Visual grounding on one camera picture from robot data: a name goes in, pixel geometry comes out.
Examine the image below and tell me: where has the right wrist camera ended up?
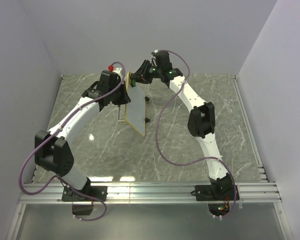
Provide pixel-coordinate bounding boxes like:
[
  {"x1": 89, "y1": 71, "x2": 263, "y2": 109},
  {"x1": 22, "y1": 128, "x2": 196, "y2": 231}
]
[{"x1": 151, "y1": 49, "x2": 161, "y2": 57}]

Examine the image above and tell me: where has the green whiteboard eraser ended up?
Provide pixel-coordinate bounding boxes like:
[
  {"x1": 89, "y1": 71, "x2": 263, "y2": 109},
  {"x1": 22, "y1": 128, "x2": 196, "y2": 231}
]
[{"x1": 130, "y1": 79, "x2": 137, "y2": 88}]

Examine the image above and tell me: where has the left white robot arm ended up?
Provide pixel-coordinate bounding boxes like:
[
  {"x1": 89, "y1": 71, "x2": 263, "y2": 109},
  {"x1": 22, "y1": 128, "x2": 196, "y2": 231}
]
[{"x1": 34, "y1": 66, "x2": 131, "y2": 201}]

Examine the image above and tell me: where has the aluminium right side rail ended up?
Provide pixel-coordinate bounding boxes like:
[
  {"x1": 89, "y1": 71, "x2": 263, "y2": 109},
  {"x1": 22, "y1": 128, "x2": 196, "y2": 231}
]
[{"x1": 231, "y1": 74, "x2": 269, "y2": 182}]

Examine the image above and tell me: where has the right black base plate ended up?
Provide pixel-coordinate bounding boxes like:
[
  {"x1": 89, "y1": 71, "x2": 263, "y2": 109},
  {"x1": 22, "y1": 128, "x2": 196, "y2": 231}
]
[{"x1": 190, "y1": 184, "x2": 240, "y2": 202}]

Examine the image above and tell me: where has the yellow framed whiteboard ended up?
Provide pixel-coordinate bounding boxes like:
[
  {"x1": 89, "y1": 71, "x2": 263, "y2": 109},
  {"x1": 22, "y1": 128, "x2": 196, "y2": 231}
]
[{"x1": 117, "y1": 71, "x2": 146, "y2": 137}]

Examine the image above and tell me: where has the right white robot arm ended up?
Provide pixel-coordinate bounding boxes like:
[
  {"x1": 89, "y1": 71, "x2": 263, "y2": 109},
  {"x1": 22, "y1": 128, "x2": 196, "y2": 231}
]
[{"x1": 129, "y1": 50, "x2": 237, "y2": 200}]

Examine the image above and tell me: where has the aluminium front rail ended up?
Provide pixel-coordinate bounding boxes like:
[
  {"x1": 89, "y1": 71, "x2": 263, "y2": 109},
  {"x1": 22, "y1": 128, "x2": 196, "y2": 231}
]
[{"x1": 18, "y1": 182, "x2": 282, "y2": 205}]

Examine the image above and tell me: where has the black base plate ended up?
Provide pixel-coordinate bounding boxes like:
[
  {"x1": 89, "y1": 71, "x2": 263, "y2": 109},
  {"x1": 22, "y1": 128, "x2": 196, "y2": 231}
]
[
  {"x1": 61, "y1": 186, "x2": 108, "y2": 202},
  {"x1": 190, "y1": 184, "x2": 240, "y2": 202}
]

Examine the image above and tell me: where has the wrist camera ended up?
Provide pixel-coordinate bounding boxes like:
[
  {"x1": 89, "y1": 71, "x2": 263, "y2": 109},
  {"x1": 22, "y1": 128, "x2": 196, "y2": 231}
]
[
  {"x1": 108, "y1": 65, "x2": 124, "y2": 80},
  {"x1": 151, "y1": 49, "x2": 161, "y2": 57}
]

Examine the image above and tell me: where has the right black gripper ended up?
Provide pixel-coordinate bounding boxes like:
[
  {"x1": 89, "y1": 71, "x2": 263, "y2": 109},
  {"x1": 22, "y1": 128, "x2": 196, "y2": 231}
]
[{"x1": 128, "y1": 61, "x2": 161, "y2": 86}]

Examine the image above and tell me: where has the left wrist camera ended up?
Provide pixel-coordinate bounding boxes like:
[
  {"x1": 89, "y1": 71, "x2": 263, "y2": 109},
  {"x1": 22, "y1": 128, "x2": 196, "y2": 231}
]
[{"x1": 108, "y1": 65, "x2": 124, "y2": 80}]

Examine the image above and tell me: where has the aluminium rail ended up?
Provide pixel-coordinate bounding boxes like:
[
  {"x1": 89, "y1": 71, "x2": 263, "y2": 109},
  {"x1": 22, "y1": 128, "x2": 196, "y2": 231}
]
[
  {"x1": 231, "y1": 74, "x2": 269, "y2": 182},
  {"x1": 18, "y1": 182, "x2": 282, "y2": 205}
]

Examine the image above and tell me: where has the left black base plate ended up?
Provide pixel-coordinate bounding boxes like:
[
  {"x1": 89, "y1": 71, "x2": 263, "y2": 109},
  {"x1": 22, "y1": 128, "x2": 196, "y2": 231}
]
[{"x1": 61, "y1": 186, "x2": 108, "y2": 202}]

